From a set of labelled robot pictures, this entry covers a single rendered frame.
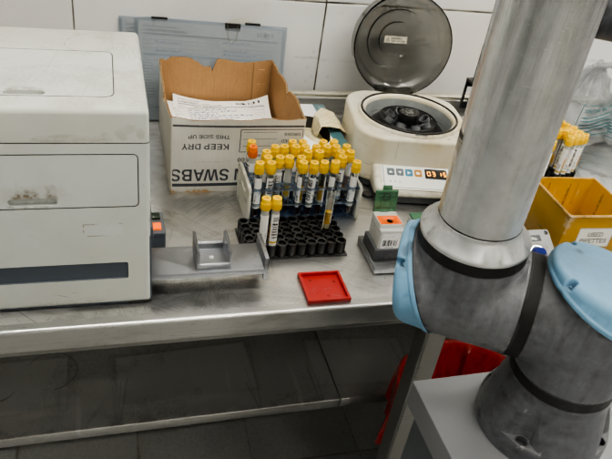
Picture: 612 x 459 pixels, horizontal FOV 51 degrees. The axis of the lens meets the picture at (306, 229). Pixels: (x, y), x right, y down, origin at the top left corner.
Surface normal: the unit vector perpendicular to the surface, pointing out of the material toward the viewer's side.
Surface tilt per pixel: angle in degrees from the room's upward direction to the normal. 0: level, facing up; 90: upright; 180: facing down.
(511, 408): 73
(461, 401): 1
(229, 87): 87
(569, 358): 95
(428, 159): 90
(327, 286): 0
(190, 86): 88
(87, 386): 0
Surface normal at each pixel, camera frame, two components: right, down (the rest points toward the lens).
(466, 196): -0.73, 0.35
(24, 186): 0.25, 0.57
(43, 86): 0.13, -0.82
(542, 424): -0.42, 0.18
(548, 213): -0.97, 0.00
